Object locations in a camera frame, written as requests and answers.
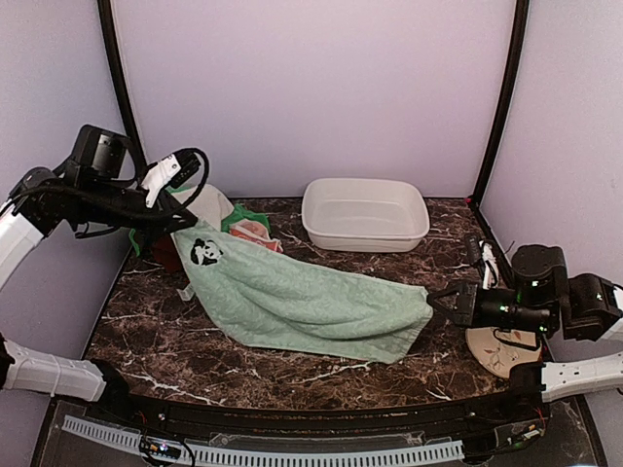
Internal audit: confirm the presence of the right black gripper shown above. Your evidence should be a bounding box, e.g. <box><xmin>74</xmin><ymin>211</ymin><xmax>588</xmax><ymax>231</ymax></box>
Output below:
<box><xmin>428</xmin><ymin>279</ymin><xmax>556</xmax><ymax>334</ymax></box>

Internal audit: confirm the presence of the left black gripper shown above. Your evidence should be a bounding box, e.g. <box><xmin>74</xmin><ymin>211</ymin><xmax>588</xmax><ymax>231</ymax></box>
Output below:
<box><xmin>78</xmin><ymin>176</ymin><xmax>198</xmax><ymax>247</ymax></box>

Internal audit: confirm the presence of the mint green panda towel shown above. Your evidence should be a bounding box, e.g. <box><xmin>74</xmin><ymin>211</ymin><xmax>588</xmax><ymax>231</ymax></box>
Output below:
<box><xmin>173</xmin><ymin>222</ymin><xmax>433</xmax><ymax>364</ymax></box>

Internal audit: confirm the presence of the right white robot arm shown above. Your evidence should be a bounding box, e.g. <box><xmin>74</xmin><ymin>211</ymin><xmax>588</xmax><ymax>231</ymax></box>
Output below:
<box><xmin>426</xmin><ymin>244</ymin><xmax>622</xmax><ymax>422</ymax></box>

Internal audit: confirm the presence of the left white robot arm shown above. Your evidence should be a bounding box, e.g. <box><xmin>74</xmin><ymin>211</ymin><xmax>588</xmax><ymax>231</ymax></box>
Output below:
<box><xmin>1</xmin><ymin>125</ymin><xmax>209</xmax><ymax>424</ymax></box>

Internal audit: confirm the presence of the cream white towel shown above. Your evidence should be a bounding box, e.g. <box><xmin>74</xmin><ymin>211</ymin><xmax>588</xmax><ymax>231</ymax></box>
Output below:
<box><xmin>187</xmin><ymin>184</ymin><xmax>234</xmax><ymax>231</ymax></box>

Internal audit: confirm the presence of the dark red towel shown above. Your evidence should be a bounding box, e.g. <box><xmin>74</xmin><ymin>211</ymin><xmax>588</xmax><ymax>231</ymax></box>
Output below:
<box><xmin>150</xmin><ymin>233</ymin><xmax>183</xmax><ymax>273</ymax></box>

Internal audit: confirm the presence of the round floral coaster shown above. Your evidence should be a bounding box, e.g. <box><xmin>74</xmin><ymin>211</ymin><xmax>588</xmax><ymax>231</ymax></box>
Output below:
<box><xmin>465</xmin><ymin>327</ymin><xmax>542</xmax><ymax>378</ymax></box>

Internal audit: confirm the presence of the bright green towel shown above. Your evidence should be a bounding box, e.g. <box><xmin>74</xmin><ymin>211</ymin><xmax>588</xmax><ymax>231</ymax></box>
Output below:
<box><xmin>128</xmin><ymin>187</ymin><xmax>272</xmax><ymax>257</ymax></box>

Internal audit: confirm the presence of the orange patterned towel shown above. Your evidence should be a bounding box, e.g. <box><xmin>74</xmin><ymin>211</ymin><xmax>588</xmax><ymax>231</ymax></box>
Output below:
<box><xmin>228</xmin><ymin>219</ymin><xmax>283</xmax><ymax>253</ymax></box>

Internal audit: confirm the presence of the white plastic basin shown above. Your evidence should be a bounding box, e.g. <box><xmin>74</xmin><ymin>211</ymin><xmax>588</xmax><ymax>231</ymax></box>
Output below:
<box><xmin>301</xmin><ymin>178</ymin><xmax>430</xmax><ymax>253</ymax></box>

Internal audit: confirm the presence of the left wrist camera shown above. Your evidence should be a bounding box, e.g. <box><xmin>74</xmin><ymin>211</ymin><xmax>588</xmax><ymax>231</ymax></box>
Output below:
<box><xmin>140</xmin><ymin>149</ymin><xmax>200</xmax><ymax>208</ymax></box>

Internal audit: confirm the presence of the right black frame post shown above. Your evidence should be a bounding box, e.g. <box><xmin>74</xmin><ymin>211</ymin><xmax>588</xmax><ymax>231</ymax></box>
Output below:
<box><xmin>474</xmin><ymin>0</ymin><xmax>531</xmax><ymax>208</ymax></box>

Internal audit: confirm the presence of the black frame post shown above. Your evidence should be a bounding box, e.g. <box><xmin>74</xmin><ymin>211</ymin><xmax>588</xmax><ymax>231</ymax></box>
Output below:
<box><xmin>96</xmin><ymin>0</ymin><xmax>146</xmax><ymax>162</ymax></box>
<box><xmin>474</xmin><ymin>0</ymin><xmax>531</xmax><ymax>208</ymax></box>

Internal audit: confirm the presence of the black front rail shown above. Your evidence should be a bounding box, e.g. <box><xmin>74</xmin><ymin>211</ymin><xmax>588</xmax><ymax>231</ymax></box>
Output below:
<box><xmin>48</xmin><ymin>377</ymin><xmax>580</xmax><ymax>439</ymax></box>

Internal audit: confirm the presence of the white slotted cable duct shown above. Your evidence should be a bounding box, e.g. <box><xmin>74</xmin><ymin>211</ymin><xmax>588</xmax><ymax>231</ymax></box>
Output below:
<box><xmin>61</xmin><ymin>415</ymin><xmax>465</xmax><ymax>466</ymax></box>

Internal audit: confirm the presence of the left black frame post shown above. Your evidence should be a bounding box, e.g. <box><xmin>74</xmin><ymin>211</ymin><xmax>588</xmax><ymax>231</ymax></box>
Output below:
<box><xmin>96</xmin><ymin>0</ymin><xmax>146</xmax><ymax>162</ymax></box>

